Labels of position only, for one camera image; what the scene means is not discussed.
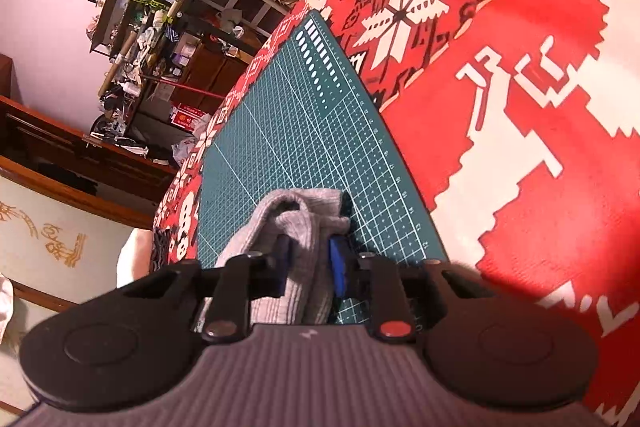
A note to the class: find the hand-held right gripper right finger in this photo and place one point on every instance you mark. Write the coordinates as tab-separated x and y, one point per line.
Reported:
339	269

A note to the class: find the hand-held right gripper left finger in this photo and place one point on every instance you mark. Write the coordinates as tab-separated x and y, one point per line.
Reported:
283	267

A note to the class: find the grey polo shirt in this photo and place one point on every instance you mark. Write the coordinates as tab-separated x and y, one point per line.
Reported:
300	217

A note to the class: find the green cutting mat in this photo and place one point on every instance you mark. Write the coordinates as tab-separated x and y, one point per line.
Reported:
310	117

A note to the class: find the red white carton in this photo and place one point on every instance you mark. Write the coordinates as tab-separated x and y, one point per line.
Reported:
187	117

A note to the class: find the red broom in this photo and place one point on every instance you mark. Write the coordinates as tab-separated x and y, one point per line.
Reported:
195	89

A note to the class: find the brown wooden drawer cabinet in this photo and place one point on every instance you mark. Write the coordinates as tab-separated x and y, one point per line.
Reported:
210	72

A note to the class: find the red patterned blanket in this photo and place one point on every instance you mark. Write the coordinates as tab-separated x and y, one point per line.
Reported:
525	32

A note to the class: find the cluttered metal shelf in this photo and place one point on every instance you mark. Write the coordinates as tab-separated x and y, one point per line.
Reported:
135	2

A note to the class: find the gold wall decal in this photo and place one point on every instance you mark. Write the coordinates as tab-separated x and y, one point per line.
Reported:
55	242

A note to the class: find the wooden door frame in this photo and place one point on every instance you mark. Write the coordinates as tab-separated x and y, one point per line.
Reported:
75	147

